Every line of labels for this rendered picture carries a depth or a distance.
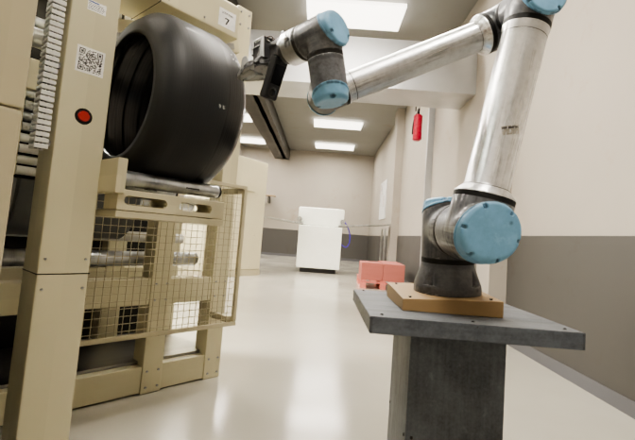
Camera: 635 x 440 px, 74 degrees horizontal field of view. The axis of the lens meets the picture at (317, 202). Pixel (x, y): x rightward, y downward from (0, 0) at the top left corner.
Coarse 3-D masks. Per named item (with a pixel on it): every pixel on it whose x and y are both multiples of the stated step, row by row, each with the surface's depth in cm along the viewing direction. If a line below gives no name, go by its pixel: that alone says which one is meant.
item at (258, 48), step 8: (256, 40) 115; (264, 40) 113; (272, 40) 115; (256, 48) 116; (264, 48) 113; (272, 48) 114; (256, 56) 115; (264, 56) 112; (280, 56) 110; (264, 64) 113; (264, 72) 117
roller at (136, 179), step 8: (128, 176) 120; (136, 176) 122; (144, 176) 124; (152, 176) 126; (160, 176) 129; (128, 184) 121; (136, 184) 122; (144, 184) 124; (152, 184) 125; (160, 184) 127; (168, 184) 129; (176, 184) 131; (184, 184) 133; (192, 184) 136; (200, 184) 138; (208, 184) 141; (176, 192) 132; (184, 192) 134; (192, 192) 136; (200, 192) 138; (208, 192) 140; (216, 192) 142
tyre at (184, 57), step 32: (128, 32) 137; (160, 32) 124; (192, 32) 128; (128, 64) 156; (160, 64) 120; (192, 64) 122; (224, 64) 132; (128, 96) 162; (160, 96) 119; (192, 96) 121; (224, 96) 129; (128, 128) 162; (160, 128) 120; (192, 128) 124; (224, 128) 131; (160, 160) 124; (192, 160) 130; (224, 160) 138
